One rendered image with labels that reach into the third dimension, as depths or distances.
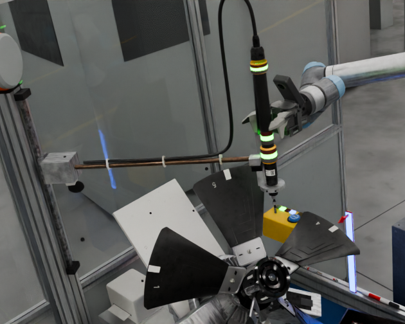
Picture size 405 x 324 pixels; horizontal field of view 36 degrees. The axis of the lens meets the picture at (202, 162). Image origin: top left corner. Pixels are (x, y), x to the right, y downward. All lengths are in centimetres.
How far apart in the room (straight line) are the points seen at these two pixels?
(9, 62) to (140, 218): 62
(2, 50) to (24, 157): 32
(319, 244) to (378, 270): 190
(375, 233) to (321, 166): 109
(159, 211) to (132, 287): 39
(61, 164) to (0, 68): 32
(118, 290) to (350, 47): 453
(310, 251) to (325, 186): 136
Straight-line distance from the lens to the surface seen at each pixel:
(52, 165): 186
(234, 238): 186
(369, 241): 409
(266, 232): 239
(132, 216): 197
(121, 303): 230
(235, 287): 182
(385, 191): 463
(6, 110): 184
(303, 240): 198
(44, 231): 199
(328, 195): 331
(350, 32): 633
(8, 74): 181
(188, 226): 204
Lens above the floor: 229
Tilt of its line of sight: 26 degrees down
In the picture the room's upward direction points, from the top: 9 degrees counter-clockwise
